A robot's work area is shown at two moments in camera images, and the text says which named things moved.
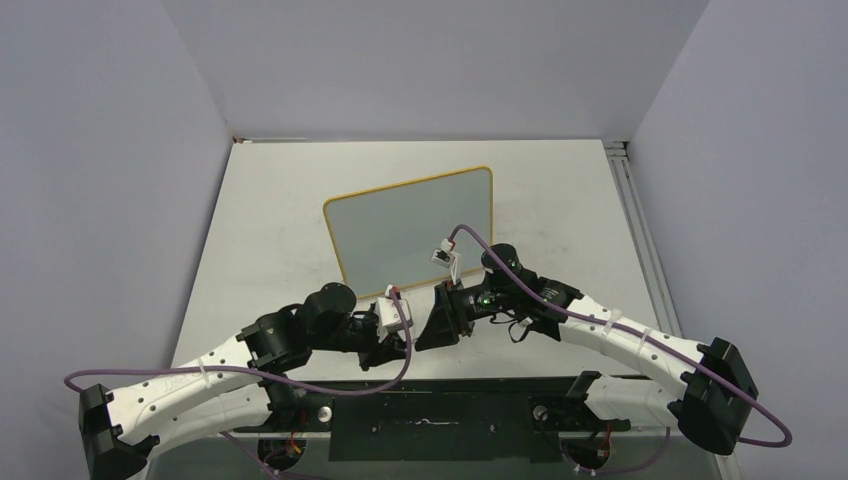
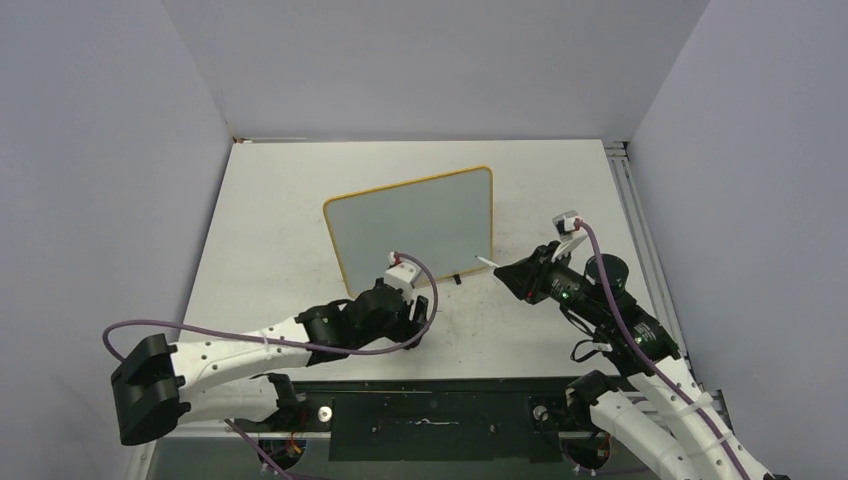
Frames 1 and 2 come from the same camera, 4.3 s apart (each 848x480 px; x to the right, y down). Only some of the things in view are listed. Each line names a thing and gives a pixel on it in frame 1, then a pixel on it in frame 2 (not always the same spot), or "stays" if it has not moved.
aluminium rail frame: (664, 304) stays
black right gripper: (449, 318) → (526, 277)
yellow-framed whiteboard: (385, 235) stays
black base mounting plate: (451, 420) stays
